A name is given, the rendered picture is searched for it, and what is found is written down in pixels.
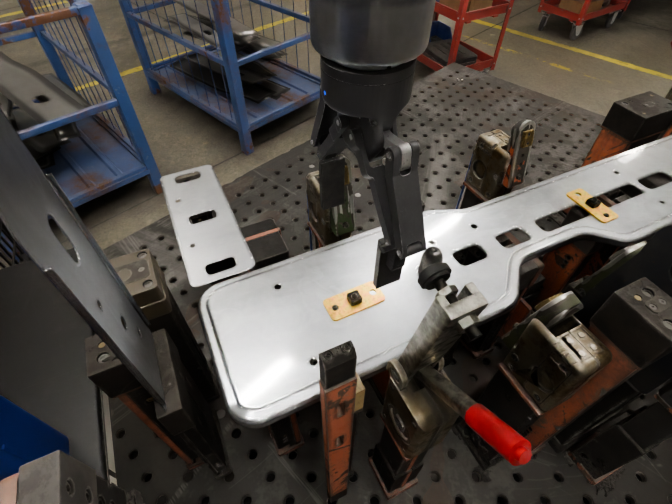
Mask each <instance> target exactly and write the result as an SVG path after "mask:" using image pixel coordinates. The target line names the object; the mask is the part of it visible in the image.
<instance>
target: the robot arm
mask: <svg viewBox="0 0 672 504"><path fill-rule="evenodd" d="M435 2H436V0H309V19H310V40H311V43H312V46H313V47H314V49H315V50H316V51H317V52H318V53H319V54H320V68H321V82H320V101H319V105H318V109H317V113H316V118H315V122H314V126H313V130H312V134H311V139H310V142H311V144H312V146H313V147H316V146H317V147H318V150H317V156H318V158H319V159H320V160H321V161H319V177H320V204H321V208H322V209H323V210H326V209H329V208H332V207H336V206H339V205H342V204H344V181H345V158H344V156H343V155H340V154H344V153H345V152H343V151H344V149H345V148H346V147H347V148H348V149H349V150H350V151H351V152H353V153H354V155H355V157H356V158H357V160H358V164H359V168H360V171H361V175H362V176H363V177H364V178H366V179H368V181H369V185H370V189H371V192H372V196H373V200H374V204H375V207H376V211H377V215H378V218H379V222H380V226H381V229H382V233H383V238H380V239H378V244H377V252H376V261H375V269H374V278H373V285H374V286H375V288H376V289H378V288H380V287H383V286H385V285H388V284H390V283H393V282H395V281H398V280H400V277H401V272H402V267H403V266H404V265H405V261H406V258H407V257H409V256H412V255H414V254H417V253H420V252H422V251H425V250H426V238H425V230H424V220H423V211H422V202H421V193H420V184H419V175H418V164H419V154H420V146H419V143H418V142H417V141H416V140H412V141H408V142H404V141H402V140H401V139H400V138H398V131H397V120H396V119H397V116H398V115H399V113H400V112H401V111H402V109H403V108H404V107H405V106H406V105H407V104H408V102H409V100H410V98H411V93H412V87H413V80H414V73H415V67H416V60H417V57H418V56H419V55H421V54H422V53H423V52H424V51H425V49H426V48H427V46H428V43H429V38H430V32H431V26H432V20H433V14H434V8H435ZM336 155H340V156H336ZM385 155H386V156H385ZM384 156H385V158H383V157H384ZM381 158H383V159H382V163H383V165H379V166H376V167H371V166H370V164H369V163H370V162H373V161H377V160H380V159H381Z"/></svg>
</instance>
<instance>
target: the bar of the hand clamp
mask: <svg viewBox="0 0 672 504"><path fill-rule="evenodd" d="M451 272H452V270H451V268H450V267H449V265H448V264H447V263H446V262H443V263H442V262H436V263H434V264H431V265H430V266H428V267H426V268H425V269H424V270H423V271H422V272H421V273H420V275H419V278H418V283H419V285H420V286H421V288H422V289H427V290H432V289H435V288H436V290H437V291H438V292H437V294H436V296H435V299H434V301H433V302H432V304H431V306H430V307H429V309H428V311H427V312H426V314H425V316H424V318H423V319H422V321H421V323H420V324H419V326H418V328H417V329H416V331H415V333H414V334H413V336H412V338H411V339H410V341H409V343H408V344H407V346H406V348H405V349H404V351H403V353H402V354H401V356H400V358H399V359H398V361H399V362H400V364H401V365H402V367H403V368H404V370H405V372H406V375H407V378H408V383H409V381H410V380H411V379H412V377H413V376H414V375H415V373H416V372H417V371H418V370H420V369H422V368H424V367H426V366H428V365H431V366H432V367H433V368H434V367H435V366H436V364H437V363H438V362H439V361H440V360H441V359H442V357H443V356H444V355H445V354H446V353H447V352H448V350H449V349H450V348H451V347H452V346H453V345H454V344H455V342H456V341H457V340H458V339H459V338H460V337H461V335H462V334H463V333H466V334H467V336H468V337H469V339H470V340H471V341H474V340H476V339H478V338H479V337H481V336H482V335H483V334H482V333H481V332H480V330H479V329H478V327H477V325H478V324H479V323H480V320H479V318H478V316H479V315H480V313H481V312H482V311H483V310H484V309H485V308H486V306H487V305H488V301H487V300H486V298H485V297H484V296H483V294H482V293H481V292H480V291H479V290H478V288H477V287H476V286H475V284H474V283H473V282H470V283H467V284H465V286H464V287H463V289H462V290H461V291H460V293H459V294H458V296H457V297H456V294H457V293H458V291H459V290H458V288H457V287H456V286H455V284H454V285H448V284H447V283H446V281H447V280H448V279H449V278H450V276H451V275H450V273H451Z"/></svg>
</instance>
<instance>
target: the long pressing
mask: <svg viewBox="0 0 672 504"><path fill-rule="evenodd" d="M614 172H618V173H619V174H616V173H614ZM656 173H664V174H666V175H667V176H669V177H671V178H672V135H669V136H666V137H664V138H661V139H658V140H655V141H652V142H650V143H647V144H644V145H641V146H639V147H636V148H633V149H630V150H627V151H625V152H622V153H619V154H616V155H614V156H611V157H608V158H605V159H602V160H600V161H597V162H594V163H591V164H588V165H586V166H583V167H580V168H577V169H575V170H572V171H569V172H566V173H563V174H561V175H558V176H555V177H552V178H550V179H547V180H544V181H541V182H538V183H536V184H533V185H530V186H527V187H524V188H522V189H519V190H516V191H513V192H511V193H508V194H505V195H502V196H499V197H497V198H494V199H491V200H488V201H486V202H483V203H480V204H477V205H474V206H472V207H469V208H465V209H448V210H428V211H423V220H424V230H425V238H426V249H427V248H428V247H431V246H435V247H438V248H439V249H440V250H441V251H442V253H443V262H446V263H447V264H448V265H449V267H450V268H451V270H452V272H451V273H450V275H451V276H450V278H449V279H448V280H447V281H446V283H447V284H448V285H454V284H455V286H456V287H457V288H458V290H459V291H458V293H457V294H456V297H457V296H458V294H459V293H460V291H461V290H462V289H463V287H464V286H465V284H467V283H470V282H473V283H474V284H475V286H476V287H477V288H478V290H479V291H480V292H481V293H482V294H483V296H484V297H485V298H486V300H487V301H488V305H487V306H486V308H485V309H484V310H483V311H482V312H481V313H480V315H479V316H478V318H479V320H480V323H479V324H478V325H477V327H479V326H481V325H484V324H486V323H488V322H490V321H492V320H494V319H496V318H498V317H501V316H503V315H505V314H507V313H509V312H510V311H511V310H512V309H513V308H514V306H515V305H516V303H517V301H518V299H519V291H520V269H521V265H523V264H524V263H526V262H528V261H530V260H532V259H535V258H537V257H539V256H542V255H544V254H546V253H549V252H551V251H553V250H556V249H558V248H560V247H563V246H565V245H567V244H570V243H572V242H574V241H578V240H590V241H595V242H599V243H604V244H608V245H613V246H617V247H628V246H630V245H632V244H638V243H640V242H642V241H647V240H649V239H651V238H652V237H653V236H654V235H655V233H656V232H657V231H659V230H660V229H662V228H664V227H666V226H668V225H670V224H672V182H669V183H667V184H664V185H662V186H660V187H657V188H655V189H649V188H647V187H645V186H644V185H642V184H640V183H639V182H638V180H641V179H643V178H646V177H649V176H651V175H654V174H656ZM626 185H632V186H634V187H636V188H637V189H639V190H640V191H641V192H642V194H640V195H638V196H635V197H633V198H630V199H628V200H625V201H623V202H621V203H618V204H616V205H613V206H611V207H608V208H609V209H611V210H612V211H614V212H615V213H616V214H618V216H619V217H618V218H617V219H615V220H612V221H610V222H608V223H601V222H600V221H598V220H597V219H596V218H595V217H593V216H592V215H591V214H589V213H588V212H587V211H586V212H587V213H588V216H586V217H584V218H582V219H579V220H577V221H574V222H572V223H569V224H567V225H565V226H562V227H560V228H557V229H555V230H552V231H550V232H547V231H544V230H542V229H541V228H540V227H539V226H538V225H536V224H535V221H537V220H540V219H542V218H545V217H547V216H550V215H552V214H555V213H557V212H560V211H563V210H565V209H568V208H570V207H573V206H578V207H580V206H579V205H578V204H576V203H575V202H574V201H572V200H571V199H570V198H568V197H567V196H566V194H567V193H568V192H571V191H573V190H576V189H579V188H581V189H583V190H585V191H586V192H587V193H589V194H590V195H592V196H593V197H598V196H600V195H603V194H606V193H608V192H611V191H613V190H616V189H618V188H621V187H623V186H626ZM660 201H662V202H664V203H660ZM471 225H476V226H477V228H472V227H471ZM514 229H520V230H522V231H523V232H524V233H525V234H526V235H528V237H529V240H528V241H526V242H523V243H521V244H518V245H516V246H513V247H511V248H506V247H503V246H502V245H501V244H500V243H499V242H498V241H497V240H496V237H497V236H499V235H502V234H504V233H507V232H509V231H512V230H514ZM380 238H383V233H382V229H381V226H380V227H377V228H374V229H372V230H369V231H366V232H363V233H360V234H357V235H354V236H351V237H349V238H346V239H343V240H340V241H337V242H334V243H331V244H329V245H326V246H323V247H320V248H317V249H314V250H311V251H308V252H306V253H303V254H300V255H297V256H294V257H291V258H288V259H286V260H283V261H280V262H277V263H274V264H271V265H268V266H265V267H263V268H260V269H257V270H254V271H251V272H248V273H245V274H242V275H240V276H237V277H234V278H231V279H228V280H225V281H222V282H220V283H217V284H215V285H213V286H212V287H210V288H209V289H208V290H206V291H205V292H204V294H203V295H202V297H201V298H200V301H199V304H198V312H199V316H200V320H201V323H202V326H203V330H204V333H205V337H206V340H207V344H208V347H209V350H210V354H211V357H212V361H213V364H214V368H215V371H216V374H217V378H218V381H219V385H220V388H221V392H222V395H223V398H224V402H225V405H226V408H227V411H228V413H229V415H230V416H231V418H232V419H233V420H234V421H235V422H236V423H238V424H239V425H241V426H243V427H247V428H263V427H266V426H269V425H271V424H273V423H275V422H277V421H279V420H282V419H284V418H286V417H288V416H290V415H292V414H294V413H296V412H299V411H301V410H303V409H305V408H307V407H309V406H311V405H313V404H316V403H318V402H320V389H319V379H321V378H320V369H319V355H318V354H319V353H321V352H324V351H326V350H328V349H331V348H333V347H335V346H338V345H340V344H342V343H345V342H347V341H349V340H351V341H352V343H353V345H354V346H355V350H356V355H357V363H356V372H357V374H358V376H359V378H360V380H361V381H365V380H367V379H369V378H371V377H373V376H375V375H377V374H379V373H382V372H384V371H386V370H387V368H386V367H387V362H388V361H390V360H392V359H394V358H395V359H397V360H398V359H399V358H400V356H401V354H402V353H403V351H404V349H405V348H406V346H407V344H408V343H409V341H410V339H411V338H412V336H413V334H414V333H415V331H416V329H417V328H418V326H419V324H420V323H421V321H422V319H423V318H424V316H425V314H426V312H427V311H428V309H429V307H430V306H431V304H432V302H433V301H434V299H435V296H436V294H437V292H438V291H437V290H436V288H435V289H432V290H427V289H422V288H421V286H420V285H419V283H418V278H419V275H420V274H419V273H418V267H419V264H420V260H421V256H422V254H423V252H424V251H422V252H420V253H417V254H414V255H412V256H409V257H407V258H406V261H405V265H404V266H403V267H402V272H401V277H400V280H398V281H395V282H393V283H390V284H388V285H385V286H383V287H380V290H381V291H382V293H383V294H384V295H385V301H383V302H381V303H379V304H376V305H374V306H372V307H369V308H367V309H365V310H362V311H360V312H358V313H355V314H353V315H350V316H348V317H346V318H343V319H341V320H339V321H333V320H332V319H331V317H330V316H329V314H328V312H327V310H326V309H325V307H324V305H323V301H324V300H325V299H327V298H330V297H332V296H335V295H337V294H340V293H342V292H344V291H347V290H349V289H352V288H354V287H357V286H359V285H362V284H364V283H367V282H369V281H373V278H374V269H375V261H376V252H377V244H378V239H380ZM429 241H434V242H435V244H430V243H429ZM471 246H477V247H479V248H480V249H481V250H482V251H483V252H484V253H485V255H486V258H484V259H482V260H479V261H477V262H474V263H472V264H470V265H467V266H464V265H461V264H460V263H459V262H458V261H457V260H456V259H455V258H454V257H453V254H454V253H456V252H459V251H461V250H464V249H466V248H469V247H471ZM278 284H279V285H281V288H280V289H275V286H276V285H278ZM311 359H316V360H317V364H316V365H311V364H310V360H311Z"/></svg>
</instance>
